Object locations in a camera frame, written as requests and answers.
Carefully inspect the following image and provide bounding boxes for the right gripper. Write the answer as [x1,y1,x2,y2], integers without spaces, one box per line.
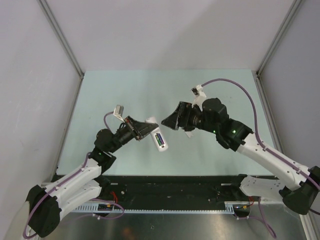
[161,102,218,135]

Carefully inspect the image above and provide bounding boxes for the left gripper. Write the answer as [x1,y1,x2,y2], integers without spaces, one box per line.
[108,115,158,154]

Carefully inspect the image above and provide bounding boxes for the white battery cover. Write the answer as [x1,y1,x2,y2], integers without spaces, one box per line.
[185,131,194,138]

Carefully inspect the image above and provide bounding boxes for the blue battery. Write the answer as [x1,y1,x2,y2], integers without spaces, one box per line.
[156,133,165,147]

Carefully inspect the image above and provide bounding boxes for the green battery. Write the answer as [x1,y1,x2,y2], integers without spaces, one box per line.
[155,133,164,147]

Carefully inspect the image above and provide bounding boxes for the white remote control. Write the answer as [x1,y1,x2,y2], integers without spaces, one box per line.
[145,116,169,152]

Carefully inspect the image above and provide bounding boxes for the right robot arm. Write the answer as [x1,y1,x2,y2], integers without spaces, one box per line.
[161,98,320,215]

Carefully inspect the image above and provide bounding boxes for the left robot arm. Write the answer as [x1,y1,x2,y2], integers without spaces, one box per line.
[22,116,159,240]

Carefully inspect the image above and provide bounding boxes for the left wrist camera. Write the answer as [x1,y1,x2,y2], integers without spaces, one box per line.
[113,104,124,120]

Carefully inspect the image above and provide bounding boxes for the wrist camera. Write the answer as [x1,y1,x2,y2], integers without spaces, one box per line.
[191,84,207,107]
[113,104,124,120]

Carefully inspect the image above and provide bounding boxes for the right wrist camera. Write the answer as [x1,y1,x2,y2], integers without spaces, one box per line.
[191,84,207,107]

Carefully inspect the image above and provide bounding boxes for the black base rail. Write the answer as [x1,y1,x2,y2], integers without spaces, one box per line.
[49,174,266,211]

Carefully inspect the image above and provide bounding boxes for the white cable duct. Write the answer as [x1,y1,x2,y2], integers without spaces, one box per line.
[74,201,253,215]

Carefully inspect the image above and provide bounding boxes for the left aluminium frame post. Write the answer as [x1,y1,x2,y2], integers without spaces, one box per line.
[37,0,85,80]

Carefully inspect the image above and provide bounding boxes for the aluminium frame post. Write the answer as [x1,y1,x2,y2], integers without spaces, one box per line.
[37,0,85,80]
[255,0,306,77]

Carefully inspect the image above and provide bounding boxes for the right aluminium frame post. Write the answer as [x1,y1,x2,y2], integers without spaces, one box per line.
[255,0,306,77]

